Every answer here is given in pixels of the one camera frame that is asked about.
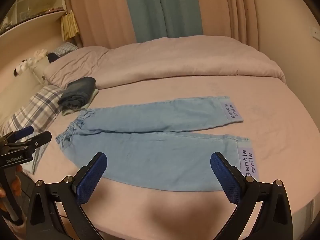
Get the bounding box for person left hand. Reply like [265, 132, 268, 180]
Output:
[0, 165, 22, 212]

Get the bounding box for pink curtain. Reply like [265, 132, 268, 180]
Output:
[66, 0, 259, 49]

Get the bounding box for plaid pillow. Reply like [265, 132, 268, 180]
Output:
[47, 42, 78, 63]
[0, 84, 65, 176]

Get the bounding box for white shelf unit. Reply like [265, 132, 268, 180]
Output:
[1, 0, 67, 36]

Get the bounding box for pink duvet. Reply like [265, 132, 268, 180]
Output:
[44, 36, 285, 89]

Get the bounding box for teal curtain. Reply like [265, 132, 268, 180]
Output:
[127, 0, 203, 43]

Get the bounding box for light blue denim pants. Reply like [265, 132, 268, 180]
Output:
[56, 96, 259, 192]

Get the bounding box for white plush toy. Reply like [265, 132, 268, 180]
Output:
[13, 49, 48, 77]

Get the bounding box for straw tassel decoration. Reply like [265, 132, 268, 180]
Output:
[60, 10, 80, 41]

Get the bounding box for folded dark denim jeans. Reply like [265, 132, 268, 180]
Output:
[58, 77, 96, 109]

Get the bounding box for white wall socket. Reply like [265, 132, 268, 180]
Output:
[311, 27, 320, 41]

